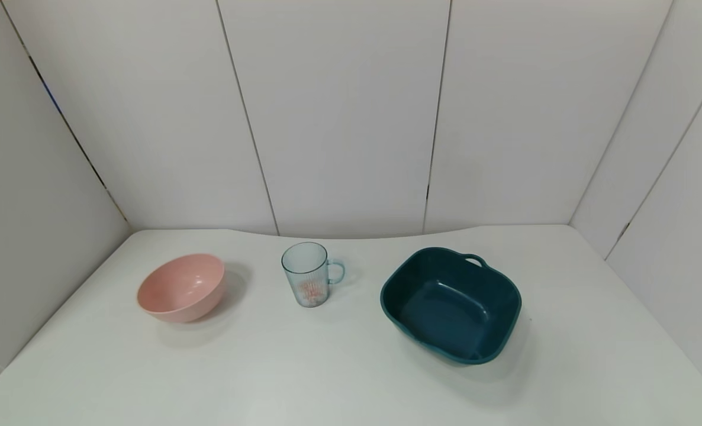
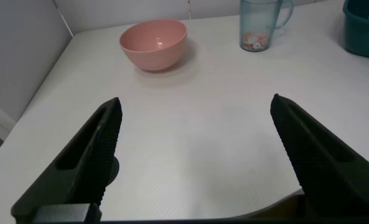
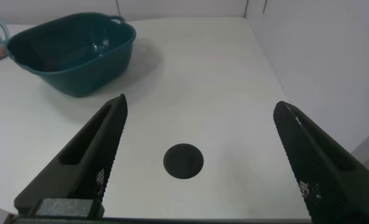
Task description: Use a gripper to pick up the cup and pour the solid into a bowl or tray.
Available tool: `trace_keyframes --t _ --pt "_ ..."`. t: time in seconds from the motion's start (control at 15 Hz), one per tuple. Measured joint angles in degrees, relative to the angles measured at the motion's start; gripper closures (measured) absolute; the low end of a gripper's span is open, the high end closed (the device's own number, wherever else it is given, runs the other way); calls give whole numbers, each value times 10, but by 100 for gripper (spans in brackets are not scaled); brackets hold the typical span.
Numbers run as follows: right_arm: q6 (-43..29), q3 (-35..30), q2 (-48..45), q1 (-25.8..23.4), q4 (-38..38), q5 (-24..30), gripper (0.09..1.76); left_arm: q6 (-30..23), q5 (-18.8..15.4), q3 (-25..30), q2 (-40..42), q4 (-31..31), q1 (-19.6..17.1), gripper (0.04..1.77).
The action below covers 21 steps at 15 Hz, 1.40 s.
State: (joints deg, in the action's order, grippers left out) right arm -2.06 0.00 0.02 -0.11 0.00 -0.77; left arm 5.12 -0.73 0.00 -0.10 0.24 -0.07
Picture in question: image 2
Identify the dark teal plastic basin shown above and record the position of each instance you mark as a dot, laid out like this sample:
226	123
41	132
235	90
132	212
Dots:
363	31

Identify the translucent blue ribbed cup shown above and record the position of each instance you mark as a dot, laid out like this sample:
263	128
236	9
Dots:
255	18

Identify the red and white solid pieces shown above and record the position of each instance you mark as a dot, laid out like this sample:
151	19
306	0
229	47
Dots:
255	41

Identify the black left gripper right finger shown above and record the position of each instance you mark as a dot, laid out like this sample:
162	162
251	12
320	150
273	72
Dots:
327	168

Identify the pink plastic bowl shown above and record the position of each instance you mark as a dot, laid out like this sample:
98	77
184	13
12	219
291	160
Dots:
153	46

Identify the black round table disc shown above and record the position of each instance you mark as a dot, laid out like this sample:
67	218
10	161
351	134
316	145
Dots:
114	170

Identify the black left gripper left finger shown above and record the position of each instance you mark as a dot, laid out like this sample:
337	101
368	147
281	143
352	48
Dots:
78	168

